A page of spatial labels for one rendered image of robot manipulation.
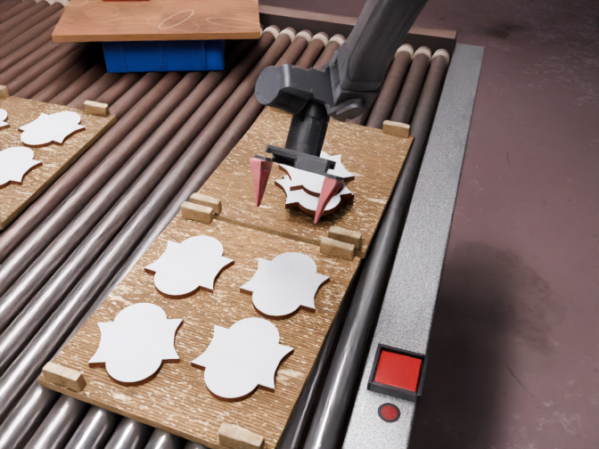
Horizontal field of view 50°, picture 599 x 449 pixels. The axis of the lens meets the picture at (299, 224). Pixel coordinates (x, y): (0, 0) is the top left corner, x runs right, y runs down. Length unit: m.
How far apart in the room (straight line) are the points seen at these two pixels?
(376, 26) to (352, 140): 0.63
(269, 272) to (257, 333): 0.13
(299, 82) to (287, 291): 0.33
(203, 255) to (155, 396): 0.28
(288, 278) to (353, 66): 0.36
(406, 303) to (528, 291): 1.48
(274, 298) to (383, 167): 0.44
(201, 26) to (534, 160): 1.99
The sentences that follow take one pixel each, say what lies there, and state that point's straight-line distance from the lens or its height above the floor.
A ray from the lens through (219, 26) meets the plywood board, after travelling 1.67.
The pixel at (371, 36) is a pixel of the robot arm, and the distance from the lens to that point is 0.81.
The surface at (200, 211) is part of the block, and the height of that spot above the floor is 0.96.
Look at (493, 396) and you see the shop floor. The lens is 2.15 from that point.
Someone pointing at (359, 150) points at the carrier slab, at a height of 0.94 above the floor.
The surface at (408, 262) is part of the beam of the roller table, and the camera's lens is 1.14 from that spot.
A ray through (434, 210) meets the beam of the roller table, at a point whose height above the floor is 0.91.
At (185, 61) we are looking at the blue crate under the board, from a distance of 1.71.
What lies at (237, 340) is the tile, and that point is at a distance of 0.95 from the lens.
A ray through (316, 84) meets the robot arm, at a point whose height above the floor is 1.24.
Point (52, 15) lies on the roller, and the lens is 2.16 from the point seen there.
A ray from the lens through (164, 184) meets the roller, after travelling 1.30.
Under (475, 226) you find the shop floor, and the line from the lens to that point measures 2.74.
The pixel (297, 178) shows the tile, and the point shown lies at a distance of 1.19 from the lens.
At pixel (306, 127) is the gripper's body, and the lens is 0.97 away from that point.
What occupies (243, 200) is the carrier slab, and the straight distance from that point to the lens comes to 1.22.
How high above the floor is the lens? 1.68
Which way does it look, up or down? 40 degrees down
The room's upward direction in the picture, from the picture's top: 1 degrees clockwise
